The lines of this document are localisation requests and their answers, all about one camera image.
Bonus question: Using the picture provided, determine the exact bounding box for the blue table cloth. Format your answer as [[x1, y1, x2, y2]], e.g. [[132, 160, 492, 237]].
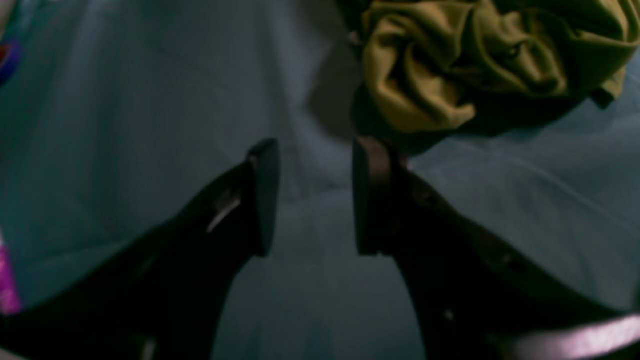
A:
[[1, 0, 639, 360]]

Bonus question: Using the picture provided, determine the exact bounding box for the purple tube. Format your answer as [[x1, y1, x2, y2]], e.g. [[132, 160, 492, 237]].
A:
[[0, 232, 23, 316]]

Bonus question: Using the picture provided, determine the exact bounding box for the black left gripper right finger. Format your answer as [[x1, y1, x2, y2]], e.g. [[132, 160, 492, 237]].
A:
[[352, 137, 639, 360]]

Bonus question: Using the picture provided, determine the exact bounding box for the olive green t-shirt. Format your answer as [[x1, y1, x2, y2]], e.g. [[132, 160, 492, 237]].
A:
[[356, 0, 639, 134]]

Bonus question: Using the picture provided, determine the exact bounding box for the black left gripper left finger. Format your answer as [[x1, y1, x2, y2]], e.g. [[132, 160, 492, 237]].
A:
[[1, 138, 281, 360]]

